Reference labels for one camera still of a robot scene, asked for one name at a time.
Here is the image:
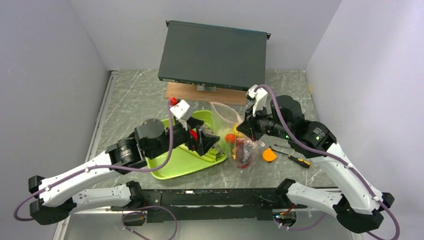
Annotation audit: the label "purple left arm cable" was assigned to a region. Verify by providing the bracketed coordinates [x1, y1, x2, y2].
[13, 99, 175, 222]

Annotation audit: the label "yellow bell pepper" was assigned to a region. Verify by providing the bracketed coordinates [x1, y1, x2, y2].
[233, 124, 243, 138]

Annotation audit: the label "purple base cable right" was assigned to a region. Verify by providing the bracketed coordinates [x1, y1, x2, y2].
[274, 208, 329, 232]

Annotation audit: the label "lower black yellow screwdriver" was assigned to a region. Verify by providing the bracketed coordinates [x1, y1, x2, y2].
[269, 146, 311, 169]

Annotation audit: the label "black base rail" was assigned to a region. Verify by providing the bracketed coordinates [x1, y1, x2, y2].
[109, 187, 307, 223]

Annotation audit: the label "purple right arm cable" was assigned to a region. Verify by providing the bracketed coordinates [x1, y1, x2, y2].
[256, 84, 401, 240]

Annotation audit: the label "green plastic tray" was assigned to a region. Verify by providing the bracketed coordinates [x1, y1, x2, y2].
[146, 110, 227, 180]

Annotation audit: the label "grey toy fish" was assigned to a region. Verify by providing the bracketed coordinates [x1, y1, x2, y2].
[202, 124, 215, 136]

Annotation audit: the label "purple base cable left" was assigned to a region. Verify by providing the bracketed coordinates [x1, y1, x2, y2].
[121, 205, 179, 240]

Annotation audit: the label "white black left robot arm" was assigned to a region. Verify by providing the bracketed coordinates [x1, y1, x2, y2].
[28, 117, 220, 225]

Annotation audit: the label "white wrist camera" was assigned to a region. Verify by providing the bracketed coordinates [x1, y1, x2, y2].
[168, 97, 194, 121]
[246, 84, 268, 117]

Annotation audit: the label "wooden board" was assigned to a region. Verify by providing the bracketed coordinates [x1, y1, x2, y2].
[163, 82, 247, 105]

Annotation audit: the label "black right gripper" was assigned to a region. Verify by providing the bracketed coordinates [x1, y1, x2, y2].
[236, 102, 292, 142]

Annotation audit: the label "orange red chili pepper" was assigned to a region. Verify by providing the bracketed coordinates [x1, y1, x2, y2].
[224, 133, 236, 145]

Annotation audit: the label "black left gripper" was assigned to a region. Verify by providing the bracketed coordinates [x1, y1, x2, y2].
[148, 115, 220, 159]

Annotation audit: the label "red tomato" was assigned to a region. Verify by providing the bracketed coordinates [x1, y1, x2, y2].
[234, 145, 259, 169]

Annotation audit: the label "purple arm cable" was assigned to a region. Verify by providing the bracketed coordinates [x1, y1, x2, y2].
[256, 84, 401, 240]
[13, 99, 175, 222]

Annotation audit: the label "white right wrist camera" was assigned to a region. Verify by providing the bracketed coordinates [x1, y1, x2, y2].
[246, 84, 268, 117]

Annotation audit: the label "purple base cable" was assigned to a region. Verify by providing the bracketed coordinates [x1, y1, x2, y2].
[121, 205, 179, 240]
[274, 208, 329, 232]

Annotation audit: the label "dark grey rack device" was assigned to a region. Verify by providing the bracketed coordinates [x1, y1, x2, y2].
[158, 20, 271, 91]

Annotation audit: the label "clear pink zip top bag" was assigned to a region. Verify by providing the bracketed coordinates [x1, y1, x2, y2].
[210, 102, 260, 169]

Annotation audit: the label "green celery stalks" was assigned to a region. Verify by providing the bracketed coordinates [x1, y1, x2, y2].
[178, 144, 227, 163]

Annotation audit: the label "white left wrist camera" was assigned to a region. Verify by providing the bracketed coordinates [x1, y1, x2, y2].
[168, 97, 194, 121]

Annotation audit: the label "orange pumpkin slice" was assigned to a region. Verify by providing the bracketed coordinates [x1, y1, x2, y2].
[261, 148, 278, 163]

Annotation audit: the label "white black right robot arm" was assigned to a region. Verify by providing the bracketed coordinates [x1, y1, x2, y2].
[237, 93, 395, 234]

